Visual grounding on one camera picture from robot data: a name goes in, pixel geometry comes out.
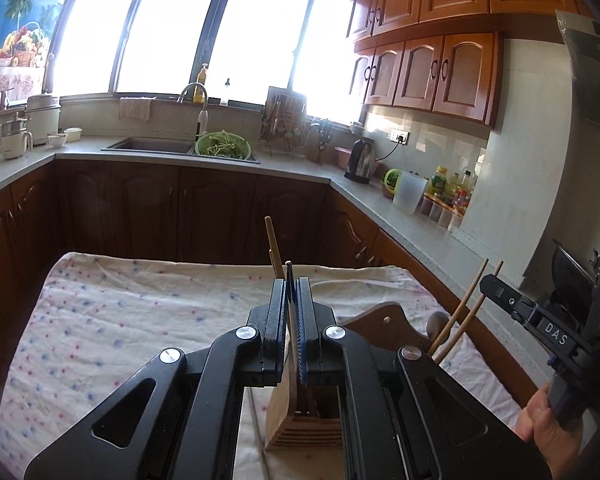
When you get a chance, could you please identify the stainless electric kettle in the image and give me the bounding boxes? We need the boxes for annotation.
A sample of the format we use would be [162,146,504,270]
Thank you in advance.
[344,139,378,183]

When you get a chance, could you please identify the steel kitchen sink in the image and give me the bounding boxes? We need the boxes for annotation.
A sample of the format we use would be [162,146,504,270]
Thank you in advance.
[101,136,261,165]

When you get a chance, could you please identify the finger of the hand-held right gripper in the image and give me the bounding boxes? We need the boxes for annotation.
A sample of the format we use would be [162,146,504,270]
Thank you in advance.
[480,274,581,361]

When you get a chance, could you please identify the black wok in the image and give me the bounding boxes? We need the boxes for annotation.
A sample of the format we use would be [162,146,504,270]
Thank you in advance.
[551,239,598,311]

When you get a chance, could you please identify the dish rack with boards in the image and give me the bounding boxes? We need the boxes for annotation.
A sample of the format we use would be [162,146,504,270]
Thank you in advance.
[260,86,308,158]

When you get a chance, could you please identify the person's right hand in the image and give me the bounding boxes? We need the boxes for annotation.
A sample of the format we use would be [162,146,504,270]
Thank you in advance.
[512,384,597,467]

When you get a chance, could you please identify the steel spoon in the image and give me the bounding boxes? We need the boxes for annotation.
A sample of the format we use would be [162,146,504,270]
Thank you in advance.
[426,311,449,343]

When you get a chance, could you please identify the grey kitchen countertop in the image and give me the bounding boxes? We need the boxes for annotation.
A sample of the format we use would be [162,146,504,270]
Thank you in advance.
[0,127,581,341]

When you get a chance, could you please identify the white translucent pitcher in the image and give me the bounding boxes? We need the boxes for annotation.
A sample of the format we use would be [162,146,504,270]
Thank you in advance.
[392,170,429,215]

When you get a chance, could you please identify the grey range hood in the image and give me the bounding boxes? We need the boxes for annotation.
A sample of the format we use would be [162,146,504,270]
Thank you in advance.
[555,9,600,128]

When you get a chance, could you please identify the small white electric pot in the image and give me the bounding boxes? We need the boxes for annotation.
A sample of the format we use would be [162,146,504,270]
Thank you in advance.
[0,114,33,160]

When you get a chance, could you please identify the tall white steamer pot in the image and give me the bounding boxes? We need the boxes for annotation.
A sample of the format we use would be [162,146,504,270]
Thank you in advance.
[24,91,62,146]

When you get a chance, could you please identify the large kitchen window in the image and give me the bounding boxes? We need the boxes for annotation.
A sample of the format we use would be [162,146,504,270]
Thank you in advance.
[45,0,366,111]

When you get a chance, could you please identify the wooden wall cabinets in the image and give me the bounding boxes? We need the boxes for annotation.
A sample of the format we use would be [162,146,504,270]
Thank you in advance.
[346,0,596,128]

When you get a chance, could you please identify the green cup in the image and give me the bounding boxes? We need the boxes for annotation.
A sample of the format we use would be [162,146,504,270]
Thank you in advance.
[383,169,403,198]

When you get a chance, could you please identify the wooden utensil holder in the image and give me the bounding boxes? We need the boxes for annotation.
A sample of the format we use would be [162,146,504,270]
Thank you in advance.
[265,301,433,452]

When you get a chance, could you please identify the tropical fruit wall poster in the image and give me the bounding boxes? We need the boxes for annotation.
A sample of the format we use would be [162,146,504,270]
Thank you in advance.
[0,0,76,103]

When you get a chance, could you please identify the white dish cloth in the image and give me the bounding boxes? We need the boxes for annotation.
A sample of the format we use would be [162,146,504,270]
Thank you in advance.
[119,97,152,122]

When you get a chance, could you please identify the green colander with vegetables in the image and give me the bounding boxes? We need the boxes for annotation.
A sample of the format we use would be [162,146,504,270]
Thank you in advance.
[195,130,253,160]

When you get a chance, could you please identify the chrome sink faucet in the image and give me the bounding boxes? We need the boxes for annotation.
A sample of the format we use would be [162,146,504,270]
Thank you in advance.
[180,81,211,143]

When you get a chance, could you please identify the condiment bottles group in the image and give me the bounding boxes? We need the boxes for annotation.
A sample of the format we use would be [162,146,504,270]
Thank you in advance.
[420,195,466,231]

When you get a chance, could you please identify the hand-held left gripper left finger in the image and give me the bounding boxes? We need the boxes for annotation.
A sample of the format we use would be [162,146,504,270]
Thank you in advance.
[24,276,287,480]

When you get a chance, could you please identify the wooden base cabinets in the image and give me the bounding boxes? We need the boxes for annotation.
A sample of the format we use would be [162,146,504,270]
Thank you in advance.
[0,157,541,401]

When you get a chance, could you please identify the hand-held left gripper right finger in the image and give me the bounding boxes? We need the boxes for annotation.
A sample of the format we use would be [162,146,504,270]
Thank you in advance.
[296,276,553,480]

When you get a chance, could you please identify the white dotted tablecloth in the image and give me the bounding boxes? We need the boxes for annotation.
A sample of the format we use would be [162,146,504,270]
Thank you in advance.
[0,252,538,480]

